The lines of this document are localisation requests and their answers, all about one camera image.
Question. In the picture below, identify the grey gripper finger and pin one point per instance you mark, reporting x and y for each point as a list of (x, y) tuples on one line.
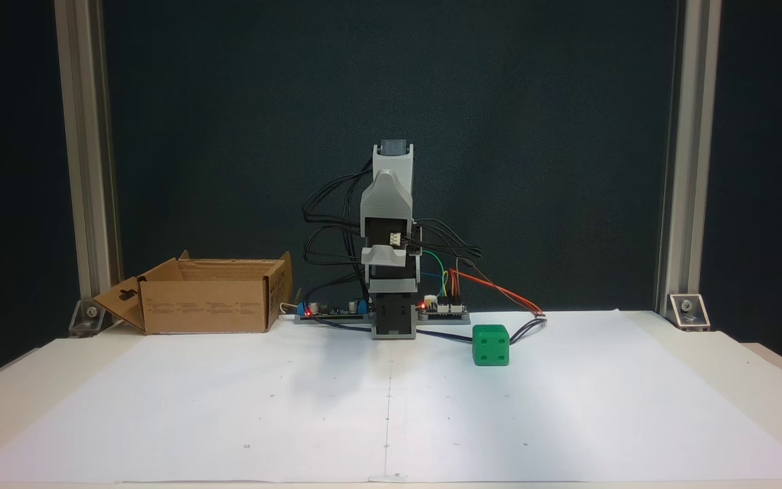
[(379, 191), (402, 197)]

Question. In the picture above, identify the green dice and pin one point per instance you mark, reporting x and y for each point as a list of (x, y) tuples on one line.
[(491, 345)]

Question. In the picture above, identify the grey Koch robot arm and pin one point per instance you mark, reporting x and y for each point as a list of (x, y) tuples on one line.
[(391, 163)]

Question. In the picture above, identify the circuit board with white connector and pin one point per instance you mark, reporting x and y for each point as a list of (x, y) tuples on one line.
[(442, 312)]

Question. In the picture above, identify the blue circuit board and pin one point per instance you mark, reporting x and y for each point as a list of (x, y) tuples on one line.
[(330, 314)]

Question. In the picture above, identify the brown cardboard box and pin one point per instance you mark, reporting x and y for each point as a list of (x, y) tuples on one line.
[(208, 305)]

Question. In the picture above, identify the aluminium frame post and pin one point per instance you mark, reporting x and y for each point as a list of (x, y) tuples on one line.
[(82, 136), (693, 136)]

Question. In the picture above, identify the metal corner bracket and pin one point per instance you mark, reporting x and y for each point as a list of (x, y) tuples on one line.
[(89, 319), (690, 312)]

